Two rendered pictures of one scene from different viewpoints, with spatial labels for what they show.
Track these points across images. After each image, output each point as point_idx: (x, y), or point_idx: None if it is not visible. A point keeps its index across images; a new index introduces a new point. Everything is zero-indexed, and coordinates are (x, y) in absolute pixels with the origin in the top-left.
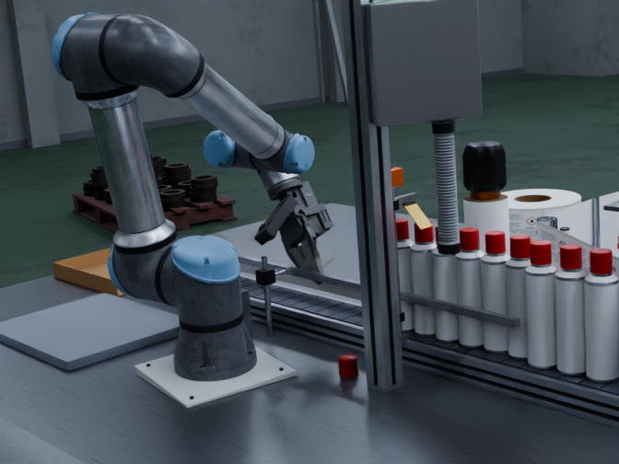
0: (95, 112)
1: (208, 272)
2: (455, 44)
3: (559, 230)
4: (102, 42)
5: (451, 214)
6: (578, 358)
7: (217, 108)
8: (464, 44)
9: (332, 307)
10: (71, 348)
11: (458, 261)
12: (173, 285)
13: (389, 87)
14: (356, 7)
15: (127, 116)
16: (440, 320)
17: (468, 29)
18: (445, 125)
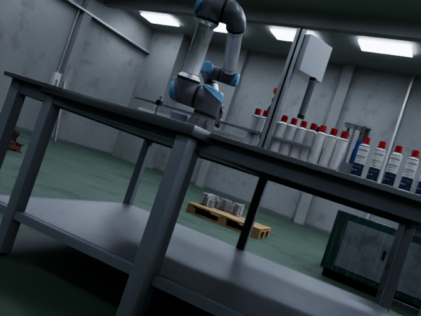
0: (203, 26)
1: (218, 96)
2: (323, 57)
3: None
4: (225, 2)
5: (306, 106)
6: (327, 162)
7: (237, 46)
8: (325, 59)
9: None
10: None
11: (290, 126)
12: (202, 96)
13: (306, 60)
14: (302, 34)
15: (211, 33)
16: (275, 145)
17: (327, 56)
18: (316, 78)
